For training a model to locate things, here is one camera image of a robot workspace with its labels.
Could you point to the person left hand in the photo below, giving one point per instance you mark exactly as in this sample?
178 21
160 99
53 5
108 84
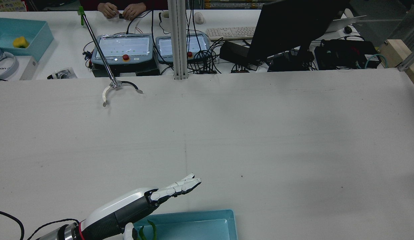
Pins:
136 10

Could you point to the pink green dragon fruit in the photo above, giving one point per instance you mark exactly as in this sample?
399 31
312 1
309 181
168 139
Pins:
155 230

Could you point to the silver laptop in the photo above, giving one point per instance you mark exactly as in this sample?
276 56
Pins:
343 23

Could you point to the black computer mouse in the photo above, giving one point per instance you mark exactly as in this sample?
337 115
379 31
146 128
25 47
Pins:
348 29

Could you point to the black power adapter box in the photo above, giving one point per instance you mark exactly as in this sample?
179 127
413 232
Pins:
235 51

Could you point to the grey teach pendant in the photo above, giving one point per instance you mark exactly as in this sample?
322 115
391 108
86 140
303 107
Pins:
196 43
126 46

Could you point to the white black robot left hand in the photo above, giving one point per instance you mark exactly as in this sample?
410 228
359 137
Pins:
126 208

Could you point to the black box under pendant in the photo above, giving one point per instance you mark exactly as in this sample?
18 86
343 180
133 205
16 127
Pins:
136 70

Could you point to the aluminium profile post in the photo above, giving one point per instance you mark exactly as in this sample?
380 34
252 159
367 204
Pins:
178 36

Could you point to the clear plastic bag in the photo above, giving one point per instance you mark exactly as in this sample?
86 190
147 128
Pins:
62 74

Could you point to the white cardboard box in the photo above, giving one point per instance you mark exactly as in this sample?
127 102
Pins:
28 70

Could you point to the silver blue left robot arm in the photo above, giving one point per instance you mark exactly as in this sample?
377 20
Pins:
65 232

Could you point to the aluminium frame beam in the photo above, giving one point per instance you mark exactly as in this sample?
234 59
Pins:
410 53

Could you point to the light blue storage box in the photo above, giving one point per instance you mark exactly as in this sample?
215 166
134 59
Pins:
36 36

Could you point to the white keyboard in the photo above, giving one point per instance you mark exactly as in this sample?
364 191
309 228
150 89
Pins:
230 32

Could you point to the light blue plastic bin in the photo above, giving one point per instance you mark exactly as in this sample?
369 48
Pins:
200 223

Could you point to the white mug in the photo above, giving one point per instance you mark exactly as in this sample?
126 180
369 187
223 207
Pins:
165 20

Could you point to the white computer mouse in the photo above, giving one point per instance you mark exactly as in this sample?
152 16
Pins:
199 18

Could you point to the metal reacher grabber tool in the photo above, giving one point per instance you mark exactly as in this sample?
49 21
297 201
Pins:
98 48

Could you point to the colourful printed box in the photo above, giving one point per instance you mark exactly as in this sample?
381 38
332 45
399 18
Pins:
8 5

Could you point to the black monitor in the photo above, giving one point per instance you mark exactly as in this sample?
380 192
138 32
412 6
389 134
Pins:
293 23

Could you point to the yellow toy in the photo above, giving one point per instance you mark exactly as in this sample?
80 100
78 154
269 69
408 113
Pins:
20 42

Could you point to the black electronics case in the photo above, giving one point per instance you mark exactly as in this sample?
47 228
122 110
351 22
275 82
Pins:
347 53

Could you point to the wooden block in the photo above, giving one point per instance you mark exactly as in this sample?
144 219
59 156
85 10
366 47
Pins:
398 53

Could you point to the person right hand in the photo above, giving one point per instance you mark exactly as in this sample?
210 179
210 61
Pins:
108 10

